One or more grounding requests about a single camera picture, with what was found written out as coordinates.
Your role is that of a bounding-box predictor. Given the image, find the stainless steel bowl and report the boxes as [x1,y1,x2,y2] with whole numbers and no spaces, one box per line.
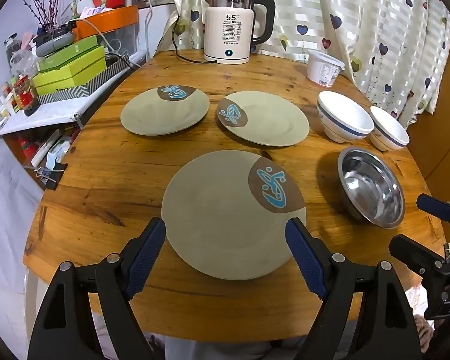
[337,146,405,229]

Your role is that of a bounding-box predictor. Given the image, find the small white blue-striped bowl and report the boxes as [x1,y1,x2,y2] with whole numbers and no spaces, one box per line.
[370,106,410,152]

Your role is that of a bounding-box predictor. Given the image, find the large white blue-striped bowl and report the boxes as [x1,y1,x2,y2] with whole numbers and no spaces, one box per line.
[317,91,375,143]

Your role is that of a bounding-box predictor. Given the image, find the beige fish plate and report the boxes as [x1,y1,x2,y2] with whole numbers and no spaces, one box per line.
[161,150,306,281]
[216,91,310,147]

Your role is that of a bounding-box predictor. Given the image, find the person's right hand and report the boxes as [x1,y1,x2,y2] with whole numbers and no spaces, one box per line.
[414,314,434,353]

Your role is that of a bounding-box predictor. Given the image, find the wooden cabinet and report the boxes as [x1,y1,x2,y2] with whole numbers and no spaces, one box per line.
[406,18,450,241]

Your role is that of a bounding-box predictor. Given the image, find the black binder clip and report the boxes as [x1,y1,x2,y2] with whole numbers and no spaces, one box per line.
[33,163,68,190]

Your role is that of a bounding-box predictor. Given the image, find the white plastic tub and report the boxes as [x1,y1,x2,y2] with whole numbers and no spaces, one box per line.
[306,49,345,88]

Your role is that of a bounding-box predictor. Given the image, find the heart pattern curtain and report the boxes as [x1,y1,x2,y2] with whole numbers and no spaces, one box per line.
[159,0,450,126]

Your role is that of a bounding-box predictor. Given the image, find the white shelf board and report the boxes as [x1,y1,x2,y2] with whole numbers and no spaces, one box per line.
[0,51,145,137]

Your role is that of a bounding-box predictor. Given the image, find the lime green gift box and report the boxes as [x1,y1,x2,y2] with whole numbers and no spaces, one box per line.
[32,46,107,95]

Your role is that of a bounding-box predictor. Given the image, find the chevron pattern tray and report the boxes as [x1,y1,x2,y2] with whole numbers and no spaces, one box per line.
[38,55,132,105]

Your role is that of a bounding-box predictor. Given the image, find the green gift box top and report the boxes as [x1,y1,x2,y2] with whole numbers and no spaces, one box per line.
[37,35,98,72]

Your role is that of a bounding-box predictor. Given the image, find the grey handheld device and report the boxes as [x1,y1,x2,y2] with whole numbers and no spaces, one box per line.
[34,23,76,58]

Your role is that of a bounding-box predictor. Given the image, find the white electric kettle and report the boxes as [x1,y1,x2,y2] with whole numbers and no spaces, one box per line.
[203,0,275,64]

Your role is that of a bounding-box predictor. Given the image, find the orange lid storage box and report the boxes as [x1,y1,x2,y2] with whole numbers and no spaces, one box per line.
[73,6,139,56]

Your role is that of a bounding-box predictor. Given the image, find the black kettle power cord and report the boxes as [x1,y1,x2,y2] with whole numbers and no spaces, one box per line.
[170,10,219,65]

